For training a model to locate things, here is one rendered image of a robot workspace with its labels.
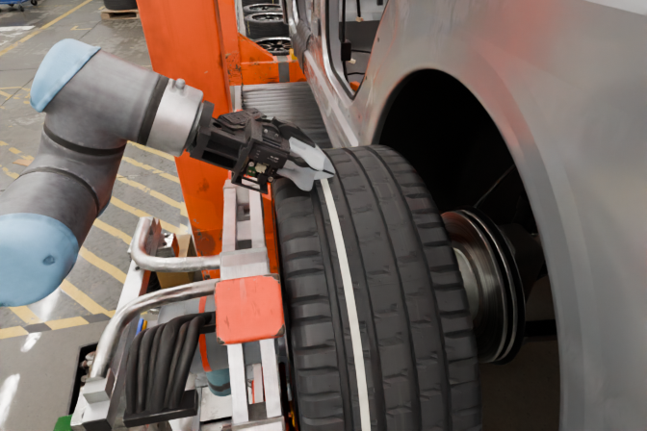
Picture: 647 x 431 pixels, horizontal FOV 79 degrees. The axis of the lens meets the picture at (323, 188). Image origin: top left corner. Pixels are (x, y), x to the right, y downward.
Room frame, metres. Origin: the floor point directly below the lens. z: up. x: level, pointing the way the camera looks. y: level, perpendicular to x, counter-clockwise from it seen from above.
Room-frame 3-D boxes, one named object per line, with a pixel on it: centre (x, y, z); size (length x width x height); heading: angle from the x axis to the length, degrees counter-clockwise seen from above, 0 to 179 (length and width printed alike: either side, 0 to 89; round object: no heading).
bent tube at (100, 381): (0.38, 0.23, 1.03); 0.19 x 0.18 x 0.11; 100
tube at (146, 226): (0.57, 0.27, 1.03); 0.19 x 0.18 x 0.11; 100
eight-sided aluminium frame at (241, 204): (0.50, 0.13, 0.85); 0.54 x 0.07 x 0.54; 10
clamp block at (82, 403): (0.29, 0.30, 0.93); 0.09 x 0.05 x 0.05; 100
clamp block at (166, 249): (0.63, 0.36, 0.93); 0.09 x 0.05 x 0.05; 100
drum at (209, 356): (0.48, 0.20, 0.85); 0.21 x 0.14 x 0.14; 100
